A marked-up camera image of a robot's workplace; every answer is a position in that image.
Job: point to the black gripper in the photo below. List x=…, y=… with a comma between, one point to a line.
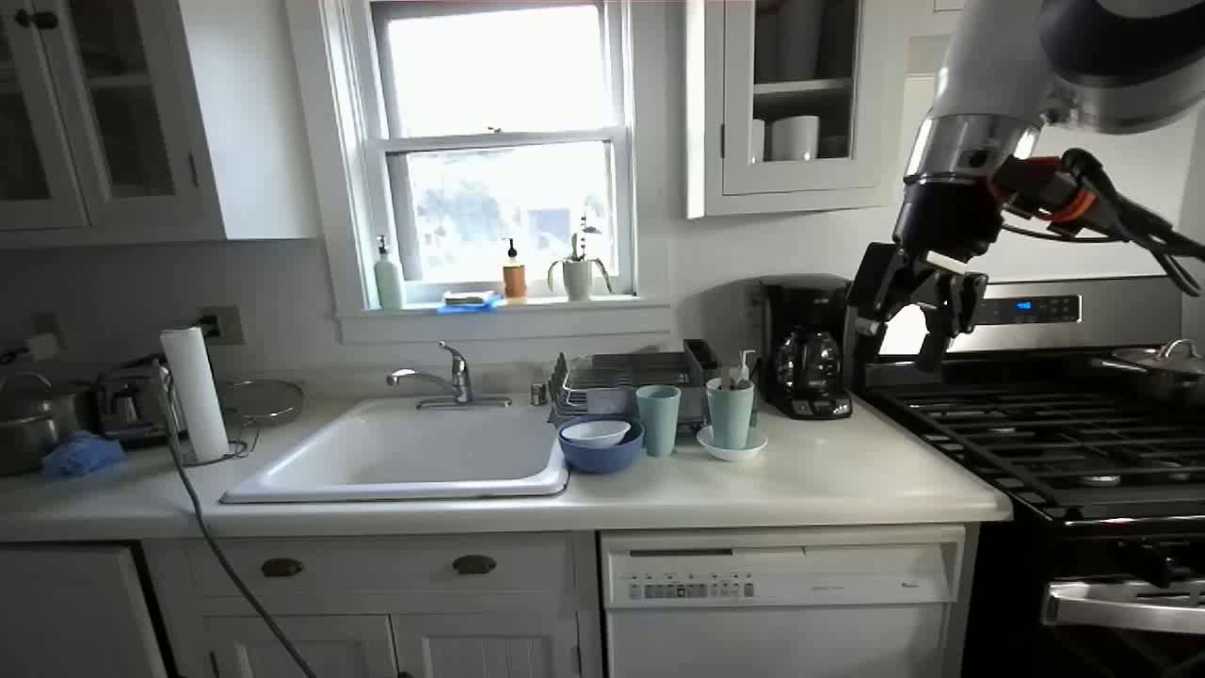
x=948, y=216

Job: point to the teal cup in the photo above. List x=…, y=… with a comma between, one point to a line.
x=656, y=417
x=732, y=408

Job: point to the shallow white bowl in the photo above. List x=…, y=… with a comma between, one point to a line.
x=732, y=447

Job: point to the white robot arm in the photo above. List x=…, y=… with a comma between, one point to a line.
x=992, y=50

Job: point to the small white bowl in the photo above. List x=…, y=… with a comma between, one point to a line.
x=597, y=436

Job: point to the blue bowl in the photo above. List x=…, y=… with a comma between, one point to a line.
x=601, y=459

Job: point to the black coffee maker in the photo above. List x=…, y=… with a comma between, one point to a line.
x=806, y=351

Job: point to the small white utensil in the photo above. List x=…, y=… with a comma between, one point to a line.
x=743, y=367

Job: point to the white mug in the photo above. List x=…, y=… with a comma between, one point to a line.
x=793, y=136

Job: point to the black and steel gas stove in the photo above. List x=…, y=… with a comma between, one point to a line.
x=1068, y=453

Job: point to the steel pan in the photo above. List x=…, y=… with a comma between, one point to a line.
x=1162, y=367

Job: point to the grey dish rack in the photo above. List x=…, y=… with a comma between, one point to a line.
x=623, y=373

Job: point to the white dishwasher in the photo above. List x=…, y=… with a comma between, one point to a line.
x=786, y=605

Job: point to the white plant vase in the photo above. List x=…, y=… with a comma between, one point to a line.
x=579, y=274

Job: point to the amber soap bottle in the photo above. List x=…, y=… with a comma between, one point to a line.
x=515, y=275

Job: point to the white framed window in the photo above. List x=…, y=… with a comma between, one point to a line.
x=502, y=151

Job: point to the blue sponge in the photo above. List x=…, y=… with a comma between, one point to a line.
x=463, y=304

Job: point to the chrome faucet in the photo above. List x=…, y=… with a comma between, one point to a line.
x=454, y=373

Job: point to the white soap bottle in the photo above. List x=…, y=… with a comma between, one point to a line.
x=389, y=279

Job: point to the white kitchen sink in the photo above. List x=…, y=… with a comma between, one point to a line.
x=399, y=453

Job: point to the white base cabinet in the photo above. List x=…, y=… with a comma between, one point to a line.
x=377, y=608

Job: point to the glass lid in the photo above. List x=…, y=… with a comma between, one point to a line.
x=266, y=402

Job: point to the white paper towel roll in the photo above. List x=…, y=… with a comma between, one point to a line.
x=196, y=394

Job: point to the silver toaster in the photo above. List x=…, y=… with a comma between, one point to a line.
x=134, y=402

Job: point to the blue cloth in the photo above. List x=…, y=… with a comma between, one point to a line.
x=80, y=453

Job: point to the dark metal pot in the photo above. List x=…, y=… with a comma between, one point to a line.
x=23, y=427

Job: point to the white wall cabinet single door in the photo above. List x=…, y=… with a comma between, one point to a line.
x=802, y=99

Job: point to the wall power outlet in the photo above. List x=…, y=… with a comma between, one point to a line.
x=222, y=327

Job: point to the white wall cabinet glass doors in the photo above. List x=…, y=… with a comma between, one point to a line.
x=124, y=114

